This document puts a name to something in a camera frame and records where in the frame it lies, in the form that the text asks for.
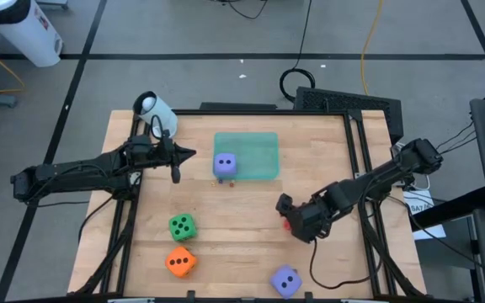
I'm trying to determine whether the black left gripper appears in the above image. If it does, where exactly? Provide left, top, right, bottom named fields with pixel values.
left=149, top=135, right=197, bottom=185

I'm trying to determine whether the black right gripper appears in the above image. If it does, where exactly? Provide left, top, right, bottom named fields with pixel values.
left=275, top=192, right=333, bottom=244

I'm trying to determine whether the large purple foam die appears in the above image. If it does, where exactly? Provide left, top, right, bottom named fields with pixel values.
left=212, top=151, right=239, bottom=178
left=269, top=264, right=304, bottom=300

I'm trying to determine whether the large green foam die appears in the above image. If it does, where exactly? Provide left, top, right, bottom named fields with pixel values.
left=168, top=212, right=199, bottom=243

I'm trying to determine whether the large orange foam die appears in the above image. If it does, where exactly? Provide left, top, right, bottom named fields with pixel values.
left=164, top=245, right=199, bottom=279

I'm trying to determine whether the white cylindrical device on stand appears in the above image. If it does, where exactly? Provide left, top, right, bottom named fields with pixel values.
left=132, top=90, right=179, bottom=141

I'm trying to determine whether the black flat rectangular box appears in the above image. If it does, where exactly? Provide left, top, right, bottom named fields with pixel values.
left=199, top=101, right=279, bottom=112

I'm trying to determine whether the teal translucent plastic bin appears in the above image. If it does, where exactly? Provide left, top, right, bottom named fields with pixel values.
left=212, top=131, right=281, bottom=183

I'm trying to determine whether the white paper sheet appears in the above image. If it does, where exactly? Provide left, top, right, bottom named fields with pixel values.
left=402, top=188, right=447, bottom=242

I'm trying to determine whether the white trash bin black liner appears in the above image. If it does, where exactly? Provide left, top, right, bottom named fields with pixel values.
left=0, top=0, right=65, bottom=69

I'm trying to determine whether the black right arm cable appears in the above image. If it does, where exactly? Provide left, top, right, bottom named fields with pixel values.
left=308, top=237, right=383, bottom=291

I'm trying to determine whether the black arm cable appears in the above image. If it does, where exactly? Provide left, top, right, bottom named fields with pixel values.
left=308, top=237, right=383, bottom=291
left=35, top=195, right=116, bottom=246

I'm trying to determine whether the black metal table frame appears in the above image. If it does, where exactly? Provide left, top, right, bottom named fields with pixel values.
left=67, top=108, right=428, bottom=303

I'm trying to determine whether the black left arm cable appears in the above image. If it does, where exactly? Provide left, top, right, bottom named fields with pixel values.
left=35, top=195, right=116, bottom=246

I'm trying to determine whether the black coiled cable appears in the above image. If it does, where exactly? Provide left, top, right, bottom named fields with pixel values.
left=279, top=0, right=317, bottom=103

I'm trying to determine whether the black floor cable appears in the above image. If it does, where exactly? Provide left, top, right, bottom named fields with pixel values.
left=208, top=0, right=269, bottom=21

